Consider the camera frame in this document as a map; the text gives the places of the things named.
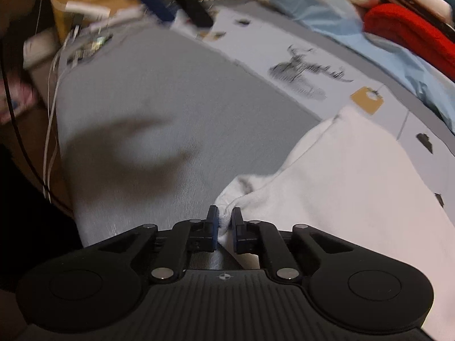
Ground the white t-shirt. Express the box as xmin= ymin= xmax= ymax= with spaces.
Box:
xmin=215 ymin=106 xmax=454 ymax=340

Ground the white power strip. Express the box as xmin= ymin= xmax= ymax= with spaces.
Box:
xmin=63 ymin=1 xmax=145 ymax=32

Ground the grey printed bed sheet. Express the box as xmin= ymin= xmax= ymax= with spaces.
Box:
xmin=55 ymin=2 xmax=454 ymax=246

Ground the light blue blanket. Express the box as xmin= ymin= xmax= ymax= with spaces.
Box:
xmin=268 ymin=0 xmax=454 ymax=130

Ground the red knit garment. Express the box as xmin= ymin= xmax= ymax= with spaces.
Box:
xmin=363 ymin=3 xmax=454 ymax=80

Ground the black cable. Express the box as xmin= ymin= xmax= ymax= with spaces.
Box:
xmin=0 ymin=60 xmax=74 ymax=217

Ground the white charging cable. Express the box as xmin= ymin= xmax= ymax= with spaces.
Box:
xmin=42 ymin=24 xmax=81 ymax=199

